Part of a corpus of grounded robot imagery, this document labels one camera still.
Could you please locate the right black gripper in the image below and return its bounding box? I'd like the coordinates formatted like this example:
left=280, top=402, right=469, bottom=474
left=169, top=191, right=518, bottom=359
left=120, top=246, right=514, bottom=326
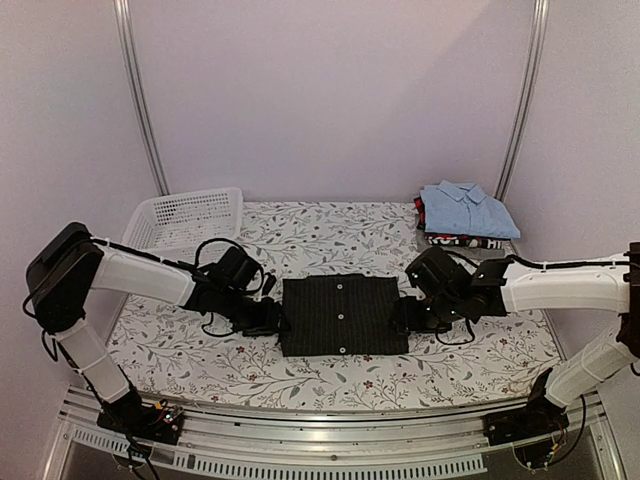
left=389, top=293, right=463, bottom=334

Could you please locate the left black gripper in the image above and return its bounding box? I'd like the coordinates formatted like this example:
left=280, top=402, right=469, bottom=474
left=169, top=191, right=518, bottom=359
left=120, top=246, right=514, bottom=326
left=217, top=287, right=291, bottom=338

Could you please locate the black pinstriped long sleeve shirt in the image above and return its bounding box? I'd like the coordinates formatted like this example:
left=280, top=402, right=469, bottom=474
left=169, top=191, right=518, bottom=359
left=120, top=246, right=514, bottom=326
left=279, top=274, right=409, bottom=357

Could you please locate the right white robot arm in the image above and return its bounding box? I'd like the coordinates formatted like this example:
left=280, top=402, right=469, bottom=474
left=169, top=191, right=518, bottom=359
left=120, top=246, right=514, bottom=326
left=390, top=243, right=639, bottom=436

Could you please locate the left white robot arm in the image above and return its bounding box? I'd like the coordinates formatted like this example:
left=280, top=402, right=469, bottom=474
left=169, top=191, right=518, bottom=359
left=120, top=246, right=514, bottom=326
left=22, top=222, right=287, bottom=434

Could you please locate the black white printed folded shirt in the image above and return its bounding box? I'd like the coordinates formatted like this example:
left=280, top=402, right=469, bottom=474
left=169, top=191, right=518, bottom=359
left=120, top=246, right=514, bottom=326
left=424, top=233, right=505, bottom=250

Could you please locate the floral patterned table mat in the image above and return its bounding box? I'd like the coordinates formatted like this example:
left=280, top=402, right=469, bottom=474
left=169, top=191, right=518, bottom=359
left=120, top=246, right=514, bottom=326
left=108, top=203, right=561, bottom=411

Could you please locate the light blue folded shirt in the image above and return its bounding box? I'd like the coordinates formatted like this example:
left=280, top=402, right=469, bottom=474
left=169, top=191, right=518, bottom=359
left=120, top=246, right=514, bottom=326
left=420, top=180, right=521, bottom=240

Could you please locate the red black plaid folded shirt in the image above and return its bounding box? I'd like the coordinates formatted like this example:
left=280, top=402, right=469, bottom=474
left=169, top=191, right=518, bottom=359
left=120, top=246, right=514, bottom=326
left=413, top=196, right=427, bottom=232

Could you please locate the white plastic basket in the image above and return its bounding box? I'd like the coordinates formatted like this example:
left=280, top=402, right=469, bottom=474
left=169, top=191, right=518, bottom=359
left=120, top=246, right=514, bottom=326
left=122, top=187, right=243, bottom=250

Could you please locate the aluminium front rail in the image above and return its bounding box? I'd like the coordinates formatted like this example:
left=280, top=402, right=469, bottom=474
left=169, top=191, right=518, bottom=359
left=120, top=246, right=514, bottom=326
left=43, top=388, right=630, bottom=479

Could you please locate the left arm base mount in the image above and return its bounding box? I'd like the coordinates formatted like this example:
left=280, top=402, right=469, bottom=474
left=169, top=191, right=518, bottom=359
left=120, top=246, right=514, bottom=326
left=97, top=394, right=184, bottom=445

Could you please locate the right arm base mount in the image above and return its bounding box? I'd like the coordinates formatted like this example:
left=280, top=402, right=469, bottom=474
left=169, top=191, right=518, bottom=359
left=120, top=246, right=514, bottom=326
left=482, top=399, right=569, bottom=446

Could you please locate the right aluminium frame post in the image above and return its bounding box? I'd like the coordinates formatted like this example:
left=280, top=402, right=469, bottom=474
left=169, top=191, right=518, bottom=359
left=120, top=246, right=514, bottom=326
left=494, top=0, right=550, bottom=202

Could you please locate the aluminium frame post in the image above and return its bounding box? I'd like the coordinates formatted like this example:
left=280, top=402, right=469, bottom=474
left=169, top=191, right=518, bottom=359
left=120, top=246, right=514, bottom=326
left=494, top=0, right=550, bottom=202
left=113, top=0, right=170, bottom=196

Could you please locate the left aluminium frame post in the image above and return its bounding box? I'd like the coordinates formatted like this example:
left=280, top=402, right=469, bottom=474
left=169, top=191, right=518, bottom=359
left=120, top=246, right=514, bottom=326
left=113, top=0, right=170, bottom=196

